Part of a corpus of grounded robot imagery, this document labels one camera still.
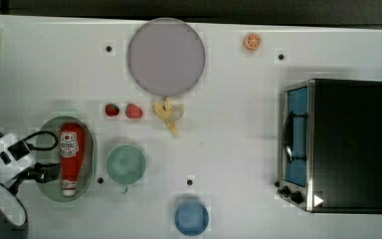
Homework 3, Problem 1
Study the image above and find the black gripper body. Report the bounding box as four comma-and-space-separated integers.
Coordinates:
9, 162, 61, 195

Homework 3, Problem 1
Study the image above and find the red plush ketchup bottle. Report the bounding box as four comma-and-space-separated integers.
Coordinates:
60, 122, 86, 197

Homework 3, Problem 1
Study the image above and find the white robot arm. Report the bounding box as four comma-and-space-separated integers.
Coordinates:
0, 132, 61, 239

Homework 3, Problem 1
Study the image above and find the green mug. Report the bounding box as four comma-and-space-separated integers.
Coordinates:
105, 144, 147, 194

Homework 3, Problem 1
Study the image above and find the dark red strawberry toy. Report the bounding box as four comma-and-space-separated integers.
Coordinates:
104, 104, 120, 117

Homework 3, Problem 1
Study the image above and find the light red strawberry toy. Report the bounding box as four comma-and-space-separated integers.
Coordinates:
125, 104, 143, 120

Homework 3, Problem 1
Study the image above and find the peeled banana toy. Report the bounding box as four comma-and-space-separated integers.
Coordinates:
152, 98, 185, 136

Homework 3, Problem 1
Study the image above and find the grey round plate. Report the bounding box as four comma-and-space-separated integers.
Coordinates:
127, 18, 206, 97

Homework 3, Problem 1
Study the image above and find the orange slice toy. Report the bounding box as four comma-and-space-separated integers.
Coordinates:
243, 33, 262, 51

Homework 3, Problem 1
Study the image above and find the silver black toaster oven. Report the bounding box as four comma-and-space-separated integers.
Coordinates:
275, 79, 382, 214

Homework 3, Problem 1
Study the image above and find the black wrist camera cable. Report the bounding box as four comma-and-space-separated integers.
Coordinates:
22, 129, 60, 152

